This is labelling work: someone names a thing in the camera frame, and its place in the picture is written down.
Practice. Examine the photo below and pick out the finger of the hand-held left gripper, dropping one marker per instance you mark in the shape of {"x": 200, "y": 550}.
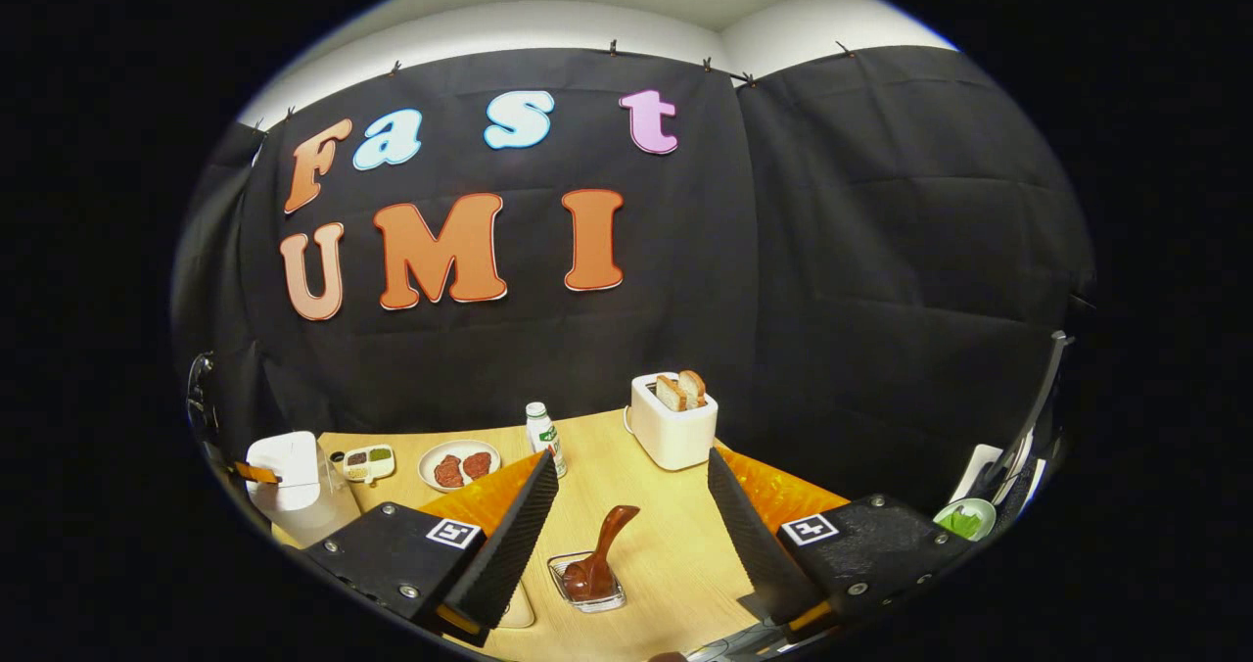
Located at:
{"x": 256, "y": 473}

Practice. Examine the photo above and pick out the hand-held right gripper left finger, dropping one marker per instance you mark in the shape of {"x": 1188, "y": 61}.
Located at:
{"x": 514, "y": 544}

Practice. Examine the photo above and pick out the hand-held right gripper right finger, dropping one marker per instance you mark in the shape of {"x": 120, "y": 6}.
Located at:
{"x": 759, "y": 554}

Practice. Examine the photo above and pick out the white rice cooker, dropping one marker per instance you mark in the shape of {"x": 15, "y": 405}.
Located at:
{"x": 294, "y": 461}

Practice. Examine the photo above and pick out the clear chopstick holder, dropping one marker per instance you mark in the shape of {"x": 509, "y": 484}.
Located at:
{"x": 563, "y": 574}

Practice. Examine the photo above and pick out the brown wooden spoon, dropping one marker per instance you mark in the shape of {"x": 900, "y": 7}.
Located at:
{"x": 602, "y": 554}

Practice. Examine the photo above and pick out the red meat piece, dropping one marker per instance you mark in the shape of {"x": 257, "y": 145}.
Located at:
{"x": 448, "y": 472}
{"x": 477, "y": 464}

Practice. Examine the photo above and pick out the white divided grain dish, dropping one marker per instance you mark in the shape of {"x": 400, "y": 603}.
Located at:
{"x": 368, "y": 464}

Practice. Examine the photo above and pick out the white drink bottle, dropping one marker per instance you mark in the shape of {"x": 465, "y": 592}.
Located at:
{"x": 541, "y": 432}

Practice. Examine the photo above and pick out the white round plate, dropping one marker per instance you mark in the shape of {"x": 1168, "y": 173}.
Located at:
{"x": 431, "y": 461}

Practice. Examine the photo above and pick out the white toaster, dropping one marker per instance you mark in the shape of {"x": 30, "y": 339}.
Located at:
{"x": 671, "y": 437}

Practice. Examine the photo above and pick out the toast slice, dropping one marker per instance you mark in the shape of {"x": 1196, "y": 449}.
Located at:
{"x": 671, "y": 394}
{"x": 694, "y": 386}

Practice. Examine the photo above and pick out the white bowl of greens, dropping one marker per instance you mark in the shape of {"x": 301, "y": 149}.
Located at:
{"x": 964, "y": 520}

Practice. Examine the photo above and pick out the white flat object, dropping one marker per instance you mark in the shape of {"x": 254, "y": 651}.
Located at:
{"x": 979, "y": 471}

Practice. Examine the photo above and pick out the black backdrop cloth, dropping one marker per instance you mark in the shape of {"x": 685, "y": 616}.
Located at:
{"x": 832, "y": 251}

